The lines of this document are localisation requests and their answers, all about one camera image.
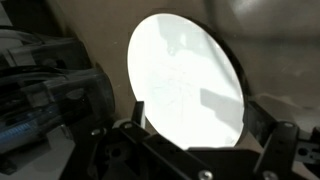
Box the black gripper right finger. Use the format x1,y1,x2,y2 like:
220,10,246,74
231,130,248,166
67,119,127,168
246,100,320,180

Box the clear glass storage container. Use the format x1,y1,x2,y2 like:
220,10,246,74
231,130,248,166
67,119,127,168
0,64,116,158

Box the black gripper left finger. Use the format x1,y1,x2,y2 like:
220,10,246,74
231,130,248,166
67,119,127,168
59,99,215,180

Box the white plate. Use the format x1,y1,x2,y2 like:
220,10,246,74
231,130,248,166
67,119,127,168
126,13,247,151

